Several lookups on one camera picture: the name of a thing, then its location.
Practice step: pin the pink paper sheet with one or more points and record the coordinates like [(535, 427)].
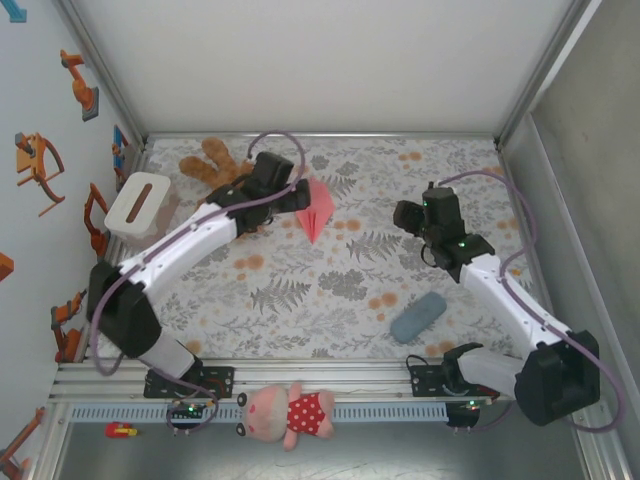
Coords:
[(317, 210)]

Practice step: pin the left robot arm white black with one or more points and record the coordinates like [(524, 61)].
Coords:
[(165, 255)]

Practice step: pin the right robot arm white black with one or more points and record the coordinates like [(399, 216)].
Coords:
[(505, 300)]

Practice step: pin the brown teddy bear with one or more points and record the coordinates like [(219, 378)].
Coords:
[(210, 165)]

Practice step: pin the blue-grey glasses case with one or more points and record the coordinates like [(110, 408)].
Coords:
[(417, 317)]

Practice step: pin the white tissue box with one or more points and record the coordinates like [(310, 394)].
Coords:
[(135, 200)]

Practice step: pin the floral fern print tablecloth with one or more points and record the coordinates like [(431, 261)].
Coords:
[(300, 325)]

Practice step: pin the small controller circuit board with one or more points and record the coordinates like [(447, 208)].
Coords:
[(192, 410), (465, 412)]

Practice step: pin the pink pig plush toy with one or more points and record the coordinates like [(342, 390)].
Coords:
[(270, 415)]

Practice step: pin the small red yellow toy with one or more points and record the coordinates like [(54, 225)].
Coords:
[(120, 430)]

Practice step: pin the blue orange wall sticker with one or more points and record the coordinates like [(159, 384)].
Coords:
[(120, 150)]

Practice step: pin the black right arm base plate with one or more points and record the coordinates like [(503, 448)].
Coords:
[(425, 382)]

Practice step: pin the aluminium cell frame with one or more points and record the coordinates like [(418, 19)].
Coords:
[(350, 372)]

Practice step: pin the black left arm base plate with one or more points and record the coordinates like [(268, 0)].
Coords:
[(222, 382)]

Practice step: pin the orange curved machine wall sticker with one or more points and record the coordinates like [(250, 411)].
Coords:
[(35, 160)]

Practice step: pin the orange block wall sticker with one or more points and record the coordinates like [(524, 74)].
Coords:
[(5, 267)]

